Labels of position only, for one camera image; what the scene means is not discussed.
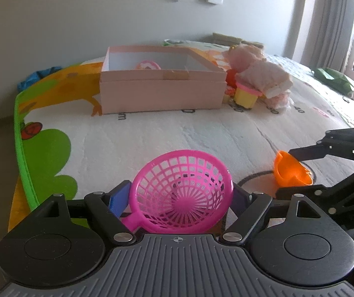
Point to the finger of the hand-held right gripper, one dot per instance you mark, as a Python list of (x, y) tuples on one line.
[(307, 153), (303, 191)]

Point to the pink round toy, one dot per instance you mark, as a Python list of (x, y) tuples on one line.
[(147, 65)]

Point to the grey curtain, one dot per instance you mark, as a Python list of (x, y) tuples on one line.
[(328, 21)]

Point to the green plastic bag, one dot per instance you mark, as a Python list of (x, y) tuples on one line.
[(334, 79)]

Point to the yellow toy cup pink rim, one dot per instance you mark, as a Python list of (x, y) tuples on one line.
[(246, 96)]

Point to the red toy figure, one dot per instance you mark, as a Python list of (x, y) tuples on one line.
[(231, 77)]

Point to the pink cardboard box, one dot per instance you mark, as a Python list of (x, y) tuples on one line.
[(161, 96)]

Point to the orange plastic toy cup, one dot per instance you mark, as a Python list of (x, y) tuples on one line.
[(288, 170)]

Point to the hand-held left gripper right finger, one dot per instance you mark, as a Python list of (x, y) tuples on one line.
[(241, 202)]

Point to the white quilted bedcover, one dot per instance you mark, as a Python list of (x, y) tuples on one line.
[(291, 65)]

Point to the printed animal play mat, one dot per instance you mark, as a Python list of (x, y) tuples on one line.
[(164, 136)]

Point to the pink plastic toy strainer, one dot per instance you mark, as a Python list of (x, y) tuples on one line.
[(180, 201)]

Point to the folded tan towel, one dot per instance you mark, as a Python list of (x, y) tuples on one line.
[(226, 38)]

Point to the pink plush doll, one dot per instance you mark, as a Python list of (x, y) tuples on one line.
[(263, 74)]

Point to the pale pink crumpled wrapper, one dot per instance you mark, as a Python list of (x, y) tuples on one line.
[(278, 102)]

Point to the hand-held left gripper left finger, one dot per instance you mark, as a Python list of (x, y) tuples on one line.
[(119, 199)]

